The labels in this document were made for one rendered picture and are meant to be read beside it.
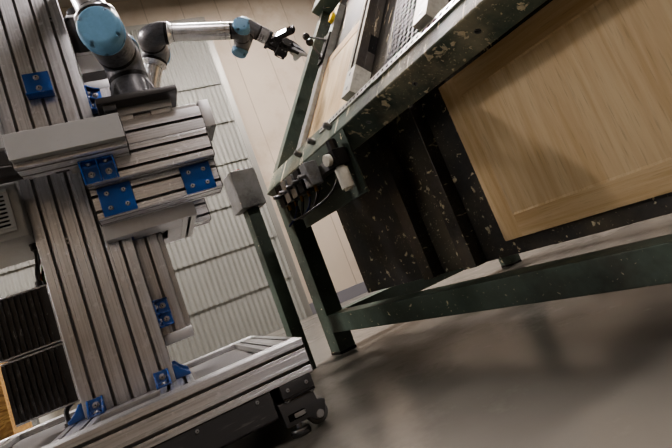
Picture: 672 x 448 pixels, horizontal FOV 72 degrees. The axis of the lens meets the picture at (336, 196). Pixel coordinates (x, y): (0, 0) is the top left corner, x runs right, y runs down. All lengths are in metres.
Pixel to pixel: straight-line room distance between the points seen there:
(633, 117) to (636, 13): 0.23
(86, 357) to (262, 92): 4.35
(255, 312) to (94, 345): 3.36
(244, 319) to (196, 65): 2.78
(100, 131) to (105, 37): 0.27
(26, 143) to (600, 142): 1.43
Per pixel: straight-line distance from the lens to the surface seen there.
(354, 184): 1.62
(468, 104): 1.57
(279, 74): 5.70
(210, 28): 2.22
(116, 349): 1.57
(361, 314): 1.93
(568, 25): 1.39
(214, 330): 4.77
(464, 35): 1.28
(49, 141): 1.36
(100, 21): 1.49
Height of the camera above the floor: 0.37
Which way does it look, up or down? 8 degrees up
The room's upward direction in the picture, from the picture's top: 21 degrees counter-clockwise
